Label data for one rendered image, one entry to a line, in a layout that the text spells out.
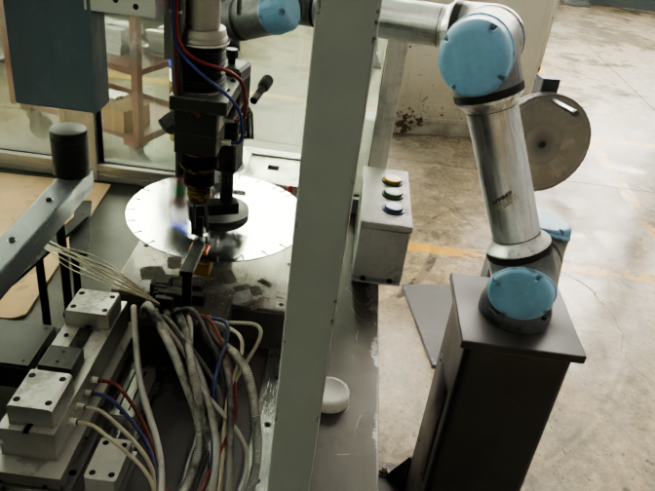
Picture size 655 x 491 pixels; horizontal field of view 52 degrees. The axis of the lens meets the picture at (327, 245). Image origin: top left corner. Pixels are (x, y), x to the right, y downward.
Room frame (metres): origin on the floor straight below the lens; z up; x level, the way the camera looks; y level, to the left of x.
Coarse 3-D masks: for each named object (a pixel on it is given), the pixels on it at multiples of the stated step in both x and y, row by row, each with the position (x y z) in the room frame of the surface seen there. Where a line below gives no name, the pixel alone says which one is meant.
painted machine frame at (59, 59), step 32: (32, 0) 0.83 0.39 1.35; (64, 0) 0.83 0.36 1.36; (32, 32) 0.83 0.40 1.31; (64, 32) 0.83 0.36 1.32; (96, 32) 0.84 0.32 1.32; (32, 64) 0.83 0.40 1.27; (64, 64) 0.83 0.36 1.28; (96, 64) 0.83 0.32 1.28; (32, 96) 0.83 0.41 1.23; (64, 96) 0.83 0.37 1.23; (96, 96) 0.83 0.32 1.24; (64, 128) 0.98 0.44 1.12; (64, 160) 0.95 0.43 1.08; (64, 192) 0.91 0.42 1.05; (32, 224) 0.81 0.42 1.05; (64, 224) 0.93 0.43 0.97; (0, 256) 0.72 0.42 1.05; (32, 256) 0.77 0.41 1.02; (64, 256) 0.93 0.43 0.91; (0, 288) 0.68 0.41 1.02; (64, 288) 0.92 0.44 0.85
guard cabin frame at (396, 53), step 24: (384, 72) 1.52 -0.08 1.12; (384, 96) 1.52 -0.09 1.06; (72, 120) 1.52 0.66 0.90; (96, 120) 1.54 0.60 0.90; (384, 120) 1.52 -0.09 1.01; (96, 144) 1.53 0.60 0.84; (384, 144) 1.52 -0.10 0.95; (24, 168) 1.52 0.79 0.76; (48, 168) 1.52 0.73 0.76; (96, 168) 1.52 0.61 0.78; (120, 168) 1.52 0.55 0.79; (144, 168) 1.54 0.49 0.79; (384, 168) 1.52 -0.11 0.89
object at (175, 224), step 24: (144, 192) 1.12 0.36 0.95; (168, 192) 1.13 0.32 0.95; (264, 192) 1.19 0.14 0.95; (288, 192) 1.20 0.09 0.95; (144, 216) 1.03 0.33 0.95; (168, 216) 1.04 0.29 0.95; (264, 216) 1.09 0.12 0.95; (288, 216) 1.10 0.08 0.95; (144, 240) 0.95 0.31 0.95; (168, 240) 0.96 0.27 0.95; (192, 240) 0.97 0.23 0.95; (216, 240) 0.98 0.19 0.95; (240, 240) 0.99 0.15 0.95; (264, 240) 1.00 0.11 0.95; (288, 240) 1.02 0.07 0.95
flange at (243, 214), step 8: (240, 200) 1.12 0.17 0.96; (240, 208) 1.09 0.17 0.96; (248, 208) 1.09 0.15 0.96; (216, 216) 1.05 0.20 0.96; (224, 216) 1.05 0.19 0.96; (232, 216) 1.05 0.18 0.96; (240, 216) 1.06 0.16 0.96; (248, 216) 1.08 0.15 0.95; (216, 224) 1.03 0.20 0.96; (224, 224) 1.03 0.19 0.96; (232, 224) 1.04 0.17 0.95
